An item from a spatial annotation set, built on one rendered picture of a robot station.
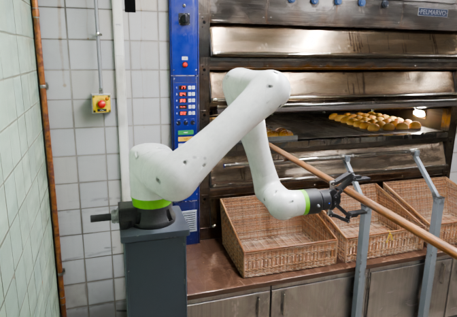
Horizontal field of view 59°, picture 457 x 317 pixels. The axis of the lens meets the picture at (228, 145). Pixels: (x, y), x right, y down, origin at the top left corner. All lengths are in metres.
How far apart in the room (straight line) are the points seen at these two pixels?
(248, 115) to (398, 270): 1.70
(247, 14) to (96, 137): 1.09
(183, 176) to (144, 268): 0.36
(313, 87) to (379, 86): 0.49
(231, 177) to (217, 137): 1.36
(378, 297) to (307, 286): 0.50
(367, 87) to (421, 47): 0.48
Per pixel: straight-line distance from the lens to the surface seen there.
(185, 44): 2.26
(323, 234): 2.46
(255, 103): 1.17
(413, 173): 3.21
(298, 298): 2.33
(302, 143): 2.62
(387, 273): 2.59
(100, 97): 2.19
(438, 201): 2.54
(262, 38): 2.44
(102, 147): 2.31
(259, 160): 1.45
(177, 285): 1.35
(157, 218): 1.26
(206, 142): 1.11
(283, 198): 1.41
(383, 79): 2.89
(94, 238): 2.48
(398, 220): 1.49
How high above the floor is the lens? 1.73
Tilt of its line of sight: 13 degrees down
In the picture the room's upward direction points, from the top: 1 degrees clockwise
